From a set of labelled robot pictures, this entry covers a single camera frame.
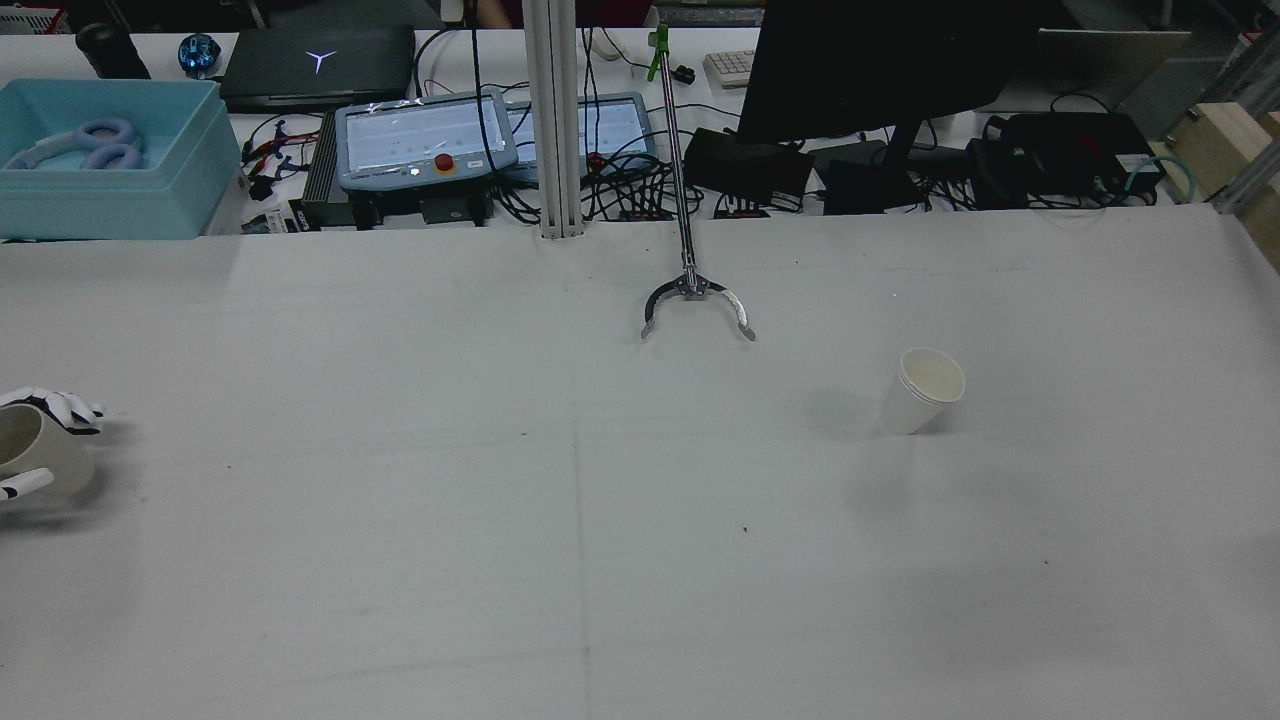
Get black ribbed power supply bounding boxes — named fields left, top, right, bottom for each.
left=300, top=110, right=381, bottom=229

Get wooden block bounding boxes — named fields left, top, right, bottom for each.
left=1170, top=100, right=1280, bottom=271

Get light blue plastic box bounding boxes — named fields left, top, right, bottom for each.
left=0, top=78, right=243, bottom=241

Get aluminium extrusion post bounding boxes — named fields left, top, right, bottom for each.
left=522, top=0, right=584, bottom=239

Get aluminium frame rail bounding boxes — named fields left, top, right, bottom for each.
left=1210, top=30, right=1280, bottom=216

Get beige plastic cup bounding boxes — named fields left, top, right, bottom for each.
left=0, top=405, right=96, bottom=498

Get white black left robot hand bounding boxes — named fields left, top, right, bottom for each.
left=0, top=388, right=106, bottom=504

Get metal reacher grabber tool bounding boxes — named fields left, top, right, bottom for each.
left=640, top=22, right=758, bottom=343

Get black electronics box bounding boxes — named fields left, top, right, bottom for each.
left=965, top=110, right=1166, bottom=209

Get grey teach pendant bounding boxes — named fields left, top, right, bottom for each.
left=333, top=88, right=521, bottom=194
left=505, top=92, right=659, bottom=186

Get white keyboard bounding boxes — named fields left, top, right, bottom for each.
left=703, top=50, right=758, bottom=89

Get black monitor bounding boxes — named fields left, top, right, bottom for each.
left=735, top=0, right=1041, bottom=191

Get blue glass ball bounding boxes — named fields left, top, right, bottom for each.
left=178, top=33, right=221, bottom=79

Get grey board panel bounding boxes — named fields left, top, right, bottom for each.
left=1035, top=28, right=1193, bottom=111

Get black power brick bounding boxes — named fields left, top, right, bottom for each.
left=820, top=155, right=926, bottom=216

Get black cylindrical canister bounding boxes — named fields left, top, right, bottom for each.
left=75, top=22, right=151, bottom=81

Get small black box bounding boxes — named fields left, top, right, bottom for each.
left=420, top=190, right=493, bottom=226

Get black laptop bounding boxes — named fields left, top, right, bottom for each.
left=218, top=25, right=417, bottom=113

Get teal cable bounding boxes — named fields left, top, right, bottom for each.
left=1125, top=155, right=1201, bottom=206

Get white paper cup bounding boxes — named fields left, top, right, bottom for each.
left=880, top=347, right=967, bottom=436

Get lilac headphones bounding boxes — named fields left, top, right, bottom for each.
left=5, top=118, right=146, bottom=171

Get red black clip leads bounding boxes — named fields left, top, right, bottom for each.
left=240, top=120, right=321, bottom=201

